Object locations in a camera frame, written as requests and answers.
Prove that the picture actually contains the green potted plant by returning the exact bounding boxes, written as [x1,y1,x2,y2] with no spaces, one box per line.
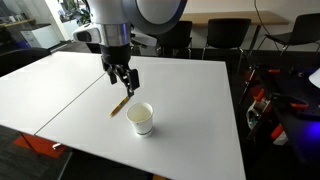
[58,0,93,26]

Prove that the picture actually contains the long wooden table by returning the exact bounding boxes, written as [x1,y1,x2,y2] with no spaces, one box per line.
[181,9,290,58]

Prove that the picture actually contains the red handled black clamp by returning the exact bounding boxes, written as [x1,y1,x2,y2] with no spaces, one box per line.
[273,94,310,111]
[248,64,282,96]
[269,124,285,140]
[252,87,267,103]

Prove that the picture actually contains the white planter box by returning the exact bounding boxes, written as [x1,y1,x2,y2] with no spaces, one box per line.
[62,19,84,41]

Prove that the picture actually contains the blue bin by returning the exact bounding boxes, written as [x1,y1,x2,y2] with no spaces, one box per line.
[16,39,30,50]

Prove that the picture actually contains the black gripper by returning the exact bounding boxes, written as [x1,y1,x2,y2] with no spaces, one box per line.
[99,43,141,99]

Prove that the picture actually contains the wooden desk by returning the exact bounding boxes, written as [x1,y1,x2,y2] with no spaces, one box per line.
[0,18,36,30]

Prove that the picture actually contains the white paper cup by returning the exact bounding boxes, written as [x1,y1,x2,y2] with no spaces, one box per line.
[125,101,155,138]

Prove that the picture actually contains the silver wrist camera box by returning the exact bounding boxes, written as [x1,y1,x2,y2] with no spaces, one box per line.
[72,23,102,44]

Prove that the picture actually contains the white low cabinet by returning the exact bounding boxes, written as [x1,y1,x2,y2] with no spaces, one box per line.
[19,23,61,50]

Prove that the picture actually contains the thin black hanging cable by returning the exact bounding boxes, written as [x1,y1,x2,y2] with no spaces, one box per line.
[253,0,284,46]

